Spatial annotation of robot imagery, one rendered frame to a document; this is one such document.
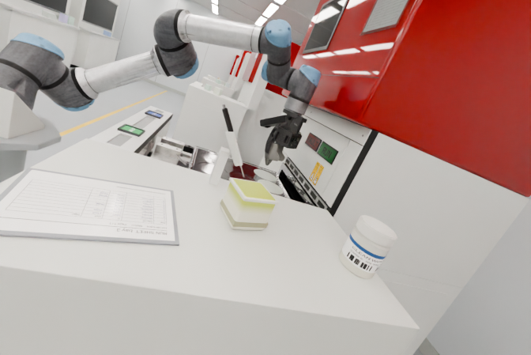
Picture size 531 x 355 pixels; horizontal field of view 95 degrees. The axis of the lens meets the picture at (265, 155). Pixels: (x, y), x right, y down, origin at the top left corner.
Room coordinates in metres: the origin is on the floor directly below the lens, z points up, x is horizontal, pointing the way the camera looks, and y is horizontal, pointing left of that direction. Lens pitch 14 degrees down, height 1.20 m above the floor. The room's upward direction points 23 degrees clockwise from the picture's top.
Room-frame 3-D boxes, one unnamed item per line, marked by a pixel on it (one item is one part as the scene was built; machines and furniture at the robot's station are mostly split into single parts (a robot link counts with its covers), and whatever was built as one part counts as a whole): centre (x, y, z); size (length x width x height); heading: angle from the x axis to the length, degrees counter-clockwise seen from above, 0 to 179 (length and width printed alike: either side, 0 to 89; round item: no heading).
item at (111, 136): (0.76, 0.41, 0.89); 0.55 x 0.09 x 0.14; 17
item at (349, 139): (1.06, -0.12, 1.02); 0.81 x 0.03 x 0.40; 17
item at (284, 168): (0.88, -0.16, 0.89); 0.44 x 0.02 x 0.10; 17
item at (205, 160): (0.81, 0.04, 0.90); 0.34 x 0.34 x 0.01; 17
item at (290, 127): (0.85, -0.04, 1.11); 0.09 x 0.08 x 0.12; 58
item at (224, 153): (0.54, 0.07, 1.03); 0.06 x 0.04 x 0.13; 107
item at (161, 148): (0.79, 0.31, 0.89); 0.08 x 0.03 x 0.03; 107
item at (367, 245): (0.44, -0.25, 1.01); 0.07 x 0.07 x 0.10
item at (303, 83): (0.86, -0.03, 1.27); 0.09 x 0.08 x 0.11; 73
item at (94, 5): (6.00, 5.25, 1.00); 1.80 x 1.08 x 2.00; 17
